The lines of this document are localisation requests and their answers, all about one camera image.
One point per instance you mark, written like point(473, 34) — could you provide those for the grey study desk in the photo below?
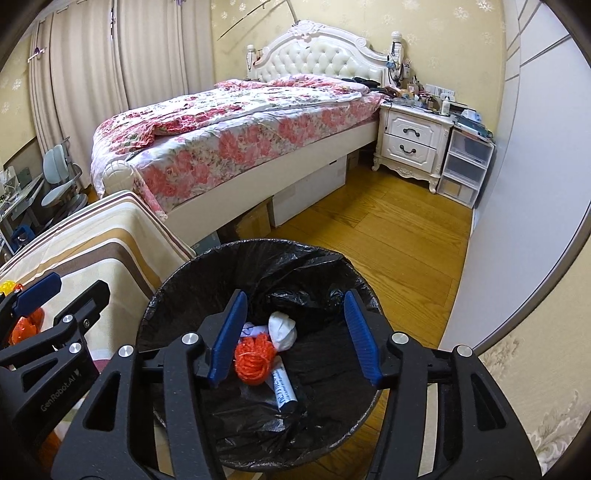
point(15, 202)

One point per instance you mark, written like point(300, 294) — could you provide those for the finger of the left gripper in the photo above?
point(69, 326)
point(34, 297)

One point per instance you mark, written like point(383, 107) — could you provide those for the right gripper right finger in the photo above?
point(479, 435)

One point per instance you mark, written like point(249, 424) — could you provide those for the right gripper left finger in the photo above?
point(112, 437)

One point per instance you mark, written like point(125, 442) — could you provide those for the white blue tube in bin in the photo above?
point(286, 398)

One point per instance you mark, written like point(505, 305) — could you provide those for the floral pink bed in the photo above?
point(203, 159)

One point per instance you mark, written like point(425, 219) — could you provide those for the red plastic bag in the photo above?
point(27, 327)

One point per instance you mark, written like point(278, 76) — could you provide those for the beige curtains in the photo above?
point(90, 60)

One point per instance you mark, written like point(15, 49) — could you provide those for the white storage box under bed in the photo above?
point(306, 192)

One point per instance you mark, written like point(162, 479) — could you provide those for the black lined trash bin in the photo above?
point(295, 390)

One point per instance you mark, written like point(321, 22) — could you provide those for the white tufted headboard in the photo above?
point(314, 48)

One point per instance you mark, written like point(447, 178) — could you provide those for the yellow foam fruit net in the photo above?
point(7, 287)

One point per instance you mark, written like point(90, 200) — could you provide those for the white round bed post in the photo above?
point(118, 176)

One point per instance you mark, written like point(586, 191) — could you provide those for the light blue desk chair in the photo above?
point(63, 176)

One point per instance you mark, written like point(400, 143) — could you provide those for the white nightstand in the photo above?
point(412, 143)

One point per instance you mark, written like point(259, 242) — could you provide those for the clear plastic drawer unit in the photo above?
point(465, 167)

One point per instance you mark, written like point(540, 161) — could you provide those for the striped bed sheet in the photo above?
point(117, 240)

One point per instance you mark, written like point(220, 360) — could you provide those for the white tissue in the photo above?
point(282, 331)

